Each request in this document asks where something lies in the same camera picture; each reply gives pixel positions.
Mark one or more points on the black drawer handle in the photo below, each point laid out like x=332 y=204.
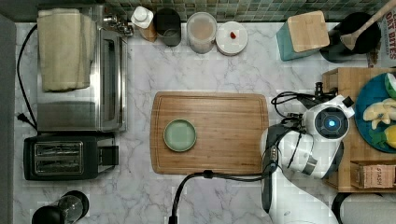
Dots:
x=321 y=95

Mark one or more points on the wooden drawer unit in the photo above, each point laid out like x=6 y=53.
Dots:
x=349 y=81

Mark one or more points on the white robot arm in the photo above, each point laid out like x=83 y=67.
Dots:
x=315 y=148

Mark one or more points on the green small plate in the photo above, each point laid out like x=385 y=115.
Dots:
x=179 y=135

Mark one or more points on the wooden cutting board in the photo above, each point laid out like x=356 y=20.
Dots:
x=229 y=127

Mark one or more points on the white lidded jar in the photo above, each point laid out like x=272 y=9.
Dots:
x=231 y=38

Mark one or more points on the clear lidded canister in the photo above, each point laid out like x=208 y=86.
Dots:
x=201 y=32

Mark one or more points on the dark grey cup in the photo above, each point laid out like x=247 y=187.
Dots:
x=168 y=26

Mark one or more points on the stainless toaster oven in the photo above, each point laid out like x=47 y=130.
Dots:
x=102 y=106

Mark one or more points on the white cap wooden bottle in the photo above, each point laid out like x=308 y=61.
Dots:
x=142 y=19

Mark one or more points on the black two-slot toaster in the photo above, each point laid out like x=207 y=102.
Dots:
x=64 y=157

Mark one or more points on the teal wooden knife block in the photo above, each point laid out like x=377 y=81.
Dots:
x=302 y=35

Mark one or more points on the black utensil holder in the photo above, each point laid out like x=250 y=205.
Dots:
x=336 y=52

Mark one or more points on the beige folded towel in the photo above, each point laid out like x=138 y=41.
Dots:
x=66 y=41

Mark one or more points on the wooden spoon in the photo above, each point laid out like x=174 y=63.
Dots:
x=361 y=28

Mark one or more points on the blue plate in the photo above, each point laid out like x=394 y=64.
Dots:
x=374 y=91

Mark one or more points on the banana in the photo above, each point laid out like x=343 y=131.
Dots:
x=384 y=112

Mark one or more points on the paper towel roll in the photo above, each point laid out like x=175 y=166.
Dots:
x=363 y=208

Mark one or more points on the stash tea box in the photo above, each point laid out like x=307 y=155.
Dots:
x=370 y=175

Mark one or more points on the yellow lemon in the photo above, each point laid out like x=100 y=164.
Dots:
x=390 y=134

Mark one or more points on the lime half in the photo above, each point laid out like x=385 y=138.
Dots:
x=390 y=85

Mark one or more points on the oat bites box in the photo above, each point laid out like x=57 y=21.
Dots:
x=385 y=53

